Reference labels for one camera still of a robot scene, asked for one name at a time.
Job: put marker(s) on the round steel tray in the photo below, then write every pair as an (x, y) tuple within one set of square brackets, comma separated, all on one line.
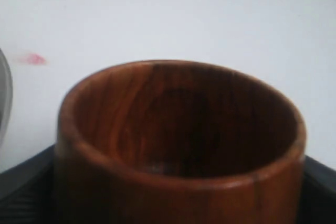
[(6, 95)]

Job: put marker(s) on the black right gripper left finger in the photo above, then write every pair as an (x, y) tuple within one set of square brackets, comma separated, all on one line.
[(27, 194)]

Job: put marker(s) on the brown wooden cup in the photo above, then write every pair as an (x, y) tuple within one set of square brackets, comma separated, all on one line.
[(170, 141)]

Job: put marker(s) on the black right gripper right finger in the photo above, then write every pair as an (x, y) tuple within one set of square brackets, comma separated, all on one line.
[(317, 200)]

